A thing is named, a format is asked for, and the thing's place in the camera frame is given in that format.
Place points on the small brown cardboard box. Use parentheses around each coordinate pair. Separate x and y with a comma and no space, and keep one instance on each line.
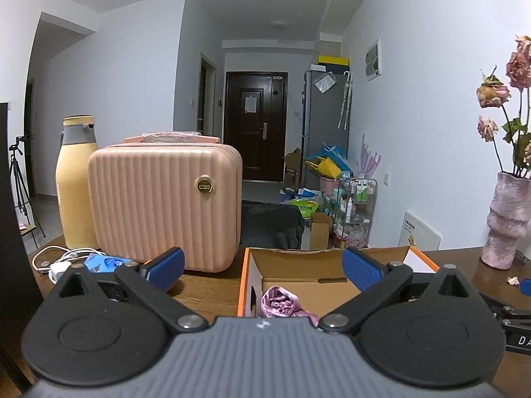
(320,232)

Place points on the pink ribbed suitcase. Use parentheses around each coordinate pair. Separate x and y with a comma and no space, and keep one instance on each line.
(157,199)

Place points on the pink plastic packet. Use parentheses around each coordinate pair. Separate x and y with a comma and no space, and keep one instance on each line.
(172,135)

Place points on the white folded umbrella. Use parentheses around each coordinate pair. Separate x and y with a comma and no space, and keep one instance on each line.
(345,99)

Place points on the orange cardboard box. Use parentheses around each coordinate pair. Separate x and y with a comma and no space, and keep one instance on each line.
(298,263)

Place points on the open brown cardboard box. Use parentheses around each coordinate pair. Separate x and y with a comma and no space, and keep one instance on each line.
(292,166)

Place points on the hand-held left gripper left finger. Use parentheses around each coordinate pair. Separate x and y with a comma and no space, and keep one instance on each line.
(168,263)

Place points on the pink textured vase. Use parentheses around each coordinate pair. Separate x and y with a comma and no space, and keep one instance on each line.
(504,224)

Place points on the dark entrance door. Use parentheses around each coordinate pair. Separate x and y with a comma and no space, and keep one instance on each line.
(255,141)

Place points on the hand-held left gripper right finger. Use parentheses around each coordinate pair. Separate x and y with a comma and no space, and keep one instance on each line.
(360,269)

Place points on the dark cloth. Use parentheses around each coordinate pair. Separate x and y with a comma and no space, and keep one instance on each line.
(269,224)

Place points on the fallen pink petal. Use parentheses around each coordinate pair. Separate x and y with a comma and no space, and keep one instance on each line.
(513,280)

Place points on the white paper notice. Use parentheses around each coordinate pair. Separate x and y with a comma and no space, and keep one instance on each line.
(250,104)

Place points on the white wall socket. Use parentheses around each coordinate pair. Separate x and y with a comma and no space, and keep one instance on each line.
(387,179)

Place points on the black tripod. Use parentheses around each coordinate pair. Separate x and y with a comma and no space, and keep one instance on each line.
(20,182)

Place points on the white board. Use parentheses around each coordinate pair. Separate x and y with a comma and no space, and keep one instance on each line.
(421,232)

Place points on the green white bag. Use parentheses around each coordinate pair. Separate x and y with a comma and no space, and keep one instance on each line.
(306,208)

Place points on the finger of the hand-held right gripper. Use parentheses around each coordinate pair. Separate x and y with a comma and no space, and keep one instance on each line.
(526,286)
(512,315)

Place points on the dried pink roses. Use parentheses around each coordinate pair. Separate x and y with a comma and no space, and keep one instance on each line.
(518,66)

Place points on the yellow box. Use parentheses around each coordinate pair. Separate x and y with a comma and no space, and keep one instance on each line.
(333,60)

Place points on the pink bucket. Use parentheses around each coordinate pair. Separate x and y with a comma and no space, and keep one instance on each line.
(327,184)

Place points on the yellow thermos bottle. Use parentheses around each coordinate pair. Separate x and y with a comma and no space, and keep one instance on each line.
(72,190)

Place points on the clear plastic bag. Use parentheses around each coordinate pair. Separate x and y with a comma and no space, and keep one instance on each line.
(325,83)

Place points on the pink satin scrunchie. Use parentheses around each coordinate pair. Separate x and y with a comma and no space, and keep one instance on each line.
(280,300)

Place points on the white electrical panel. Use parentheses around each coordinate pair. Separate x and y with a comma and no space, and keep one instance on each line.
(372,60)

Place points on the purple feather decoration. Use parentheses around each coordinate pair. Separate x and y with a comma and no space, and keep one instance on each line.
(368,159)

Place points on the grey refrigerator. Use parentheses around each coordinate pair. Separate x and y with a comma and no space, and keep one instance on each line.
(323,132)

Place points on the blue tissue pack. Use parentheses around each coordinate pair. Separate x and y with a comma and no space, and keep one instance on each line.
(106,262)

